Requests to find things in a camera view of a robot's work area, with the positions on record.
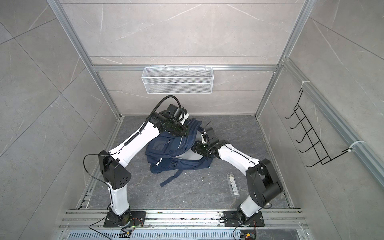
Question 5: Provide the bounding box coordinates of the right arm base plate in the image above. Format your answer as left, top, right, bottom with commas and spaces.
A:
219, 211, 265, 227

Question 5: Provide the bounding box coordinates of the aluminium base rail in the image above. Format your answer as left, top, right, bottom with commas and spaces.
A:
58, 209, 313, 240

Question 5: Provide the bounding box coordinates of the clear plastic ruler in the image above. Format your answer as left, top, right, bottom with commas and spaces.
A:
227, 173, 240, 198

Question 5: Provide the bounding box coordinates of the white wire mesh basket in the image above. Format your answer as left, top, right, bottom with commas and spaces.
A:
142, 67, 214, 94

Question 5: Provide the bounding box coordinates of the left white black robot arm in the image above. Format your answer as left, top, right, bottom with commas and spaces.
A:
94, 95, 188, 227

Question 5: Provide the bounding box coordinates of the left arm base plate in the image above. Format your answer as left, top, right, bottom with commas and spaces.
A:
103, 211, 147, 228

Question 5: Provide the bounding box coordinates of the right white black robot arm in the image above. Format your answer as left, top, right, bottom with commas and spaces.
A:
192, 128, 283, 225

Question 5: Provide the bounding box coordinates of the navy blue student backpack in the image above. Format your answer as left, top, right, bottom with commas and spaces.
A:
145, 119, 213, 187

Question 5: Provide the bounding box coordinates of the black wire hook rack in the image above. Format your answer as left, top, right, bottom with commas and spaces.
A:
285, 89, 353, 168

